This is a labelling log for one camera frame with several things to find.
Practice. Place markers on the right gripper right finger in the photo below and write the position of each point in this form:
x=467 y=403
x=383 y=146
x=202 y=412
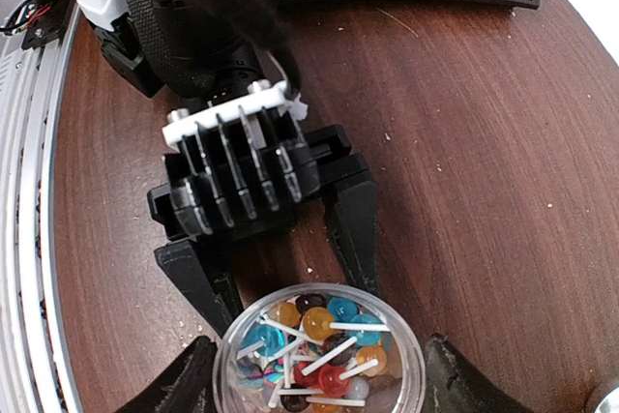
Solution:
x=454 y=384

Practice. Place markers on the front aluminium rail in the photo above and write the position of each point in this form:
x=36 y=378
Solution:
x=36 y=373

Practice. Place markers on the metal scoop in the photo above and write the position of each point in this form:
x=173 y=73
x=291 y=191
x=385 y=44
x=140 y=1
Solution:
x=604 y=399

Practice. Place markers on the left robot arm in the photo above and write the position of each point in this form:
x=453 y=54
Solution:
x=200 y=49

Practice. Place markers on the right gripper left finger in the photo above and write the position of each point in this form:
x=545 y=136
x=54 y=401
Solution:
x=184 y=386

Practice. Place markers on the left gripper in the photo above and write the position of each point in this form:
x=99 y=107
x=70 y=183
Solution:
x=202 y=274

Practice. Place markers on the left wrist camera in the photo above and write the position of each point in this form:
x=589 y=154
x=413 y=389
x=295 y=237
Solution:
x=234 y=164

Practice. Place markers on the clear plastic jar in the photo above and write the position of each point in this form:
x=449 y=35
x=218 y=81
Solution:
x=413 y=381

